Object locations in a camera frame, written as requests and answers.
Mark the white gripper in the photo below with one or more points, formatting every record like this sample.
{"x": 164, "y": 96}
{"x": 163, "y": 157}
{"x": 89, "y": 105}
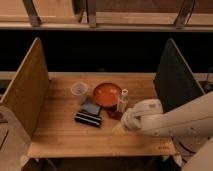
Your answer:
{"x": 131, "y": 119}

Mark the small clear bottle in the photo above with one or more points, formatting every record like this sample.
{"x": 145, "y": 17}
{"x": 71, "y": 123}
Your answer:
{"x": 122, "y": 101}

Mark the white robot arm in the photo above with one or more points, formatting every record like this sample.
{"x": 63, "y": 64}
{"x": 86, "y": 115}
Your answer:
{"x": 195, "y": 118}

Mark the dark red small dish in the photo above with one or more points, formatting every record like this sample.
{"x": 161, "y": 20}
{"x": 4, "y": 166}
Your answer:
{"x": 114, "y": 114}

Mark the yellow sponge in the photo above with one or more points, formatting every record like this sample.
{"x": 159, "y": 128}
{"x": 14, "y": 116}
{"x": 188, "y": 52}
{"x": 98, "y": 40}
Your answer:
{"x": 118, "y": 129}

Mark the red lacquer bowl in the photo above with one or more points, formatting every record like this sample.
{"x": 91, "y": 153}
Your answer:
{"x": 106, "y": 94}

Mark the black rectangular box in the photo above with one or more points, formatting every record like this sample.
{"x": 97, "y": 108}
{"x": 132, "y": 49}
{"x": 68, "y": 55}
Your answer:
{"x": 89, "y": 114}

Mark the right dark side panel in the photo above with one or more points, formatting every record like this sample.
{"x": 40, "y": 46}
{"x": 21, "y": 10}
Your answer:
{"x": 174, "y": 81}

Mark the clear plastic cup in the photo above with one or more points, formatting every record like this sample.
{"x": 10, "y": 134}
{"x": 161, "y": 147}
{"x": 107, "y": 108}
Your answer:
{"x": 79, "y": 90}

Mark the left wooden side panel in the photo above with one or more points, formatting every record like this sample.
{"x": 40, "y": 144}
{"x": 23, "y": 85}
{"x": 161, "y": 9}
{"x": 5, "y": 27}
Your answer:
{"x": 23, "y": 98}

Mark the wooden shelf rail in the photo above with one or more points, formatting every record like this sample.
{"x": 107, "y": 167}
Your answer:
{"x": 108, "y": 15}

